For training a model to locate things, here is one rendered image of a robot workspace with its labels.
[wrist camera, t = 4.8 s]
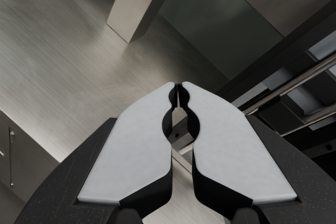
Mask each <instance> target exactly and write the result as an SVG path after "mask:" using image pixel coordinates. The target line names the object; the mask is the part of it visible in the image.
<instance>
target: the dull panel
mask: <svg viewBox="0 0 336 224"><path fill-rule="evenodd" d="M158 13H159V14H160V15H161V16H162V17H163V18H164V19H165V20H166V21H167V22H168V23H169V24H170V25H171V26H173V27H174V28H175V29H176V30H177V31H178V32H179V33H180V34H181V35H182V36H183V37H184V38H185V39H186V40H187V41H188V42H189V43H190V44H192V45H193V46H194V47H195V48H196V49H197V50H198V51H199V52H200V53H201V54H202V55H203V56H204V57H205V58H206V59H207V60H208V61H209V62H210V63H212V64H213V65H214V66H215V67H216V68H217V69H218V70H219V71H220V72H221V73H222V74H223V75H224V76H225V77H226V78H227V79H228V80H229V81H231V80H232V79H233V78H235V77H236V76H237V75H239V74H240V73H241V72H242V71H244V70H245V69H246V68H247V67H249V66H250V65H251V64H252V63H254V62H255V61H256V60H257V59H259V58H260V57H261V56H262V55H264V54H265V53H266V52H267V51H269V50H270V49H271V48H272V47H274V46H275V45H276V44H277V43H279V42H280V41H281V40H282V39H284V38H285V37H284V36H283V35H282V34H281V33H280V32H279V31H278V30H277V29H275V28H274V27H273V26H272V25H271V24H270V23H269V22H268V21H267V20H266V19H265V18H264V17H263V16H262V15H261V14H260V13H259V12H258V11H257V10H256V9H255V8H254V7H253V6H252V5H251V4H250V3H249V2H248V1H247V0H165V1H164V3H163V4H162V6H161V8H160V9H159V11H158Z"/></svg>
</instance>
